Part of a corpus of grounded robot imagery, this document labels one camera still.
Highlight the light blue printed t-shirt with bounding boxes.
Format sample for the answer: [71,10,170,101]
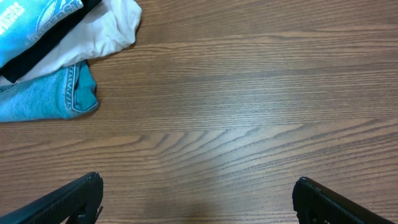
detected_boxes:
[1,0,83,66]

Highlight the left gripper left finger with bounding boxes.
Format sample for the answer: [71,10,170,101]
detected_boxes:
[1,172,104,224]

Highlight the folded beige garment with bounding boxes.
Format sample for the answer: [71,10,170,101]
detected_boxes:
[17,0,142,83]

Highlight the folded blue jeans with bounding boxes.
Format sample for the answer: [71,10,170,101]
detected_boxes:
[1,61,99,123]

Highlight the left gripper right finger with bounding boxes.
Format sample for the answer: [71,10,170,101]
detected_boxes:
[292,177,394,224]

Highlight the folded black garment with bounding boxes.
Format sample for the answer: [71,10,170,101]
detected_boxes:
[1,0,101,83]

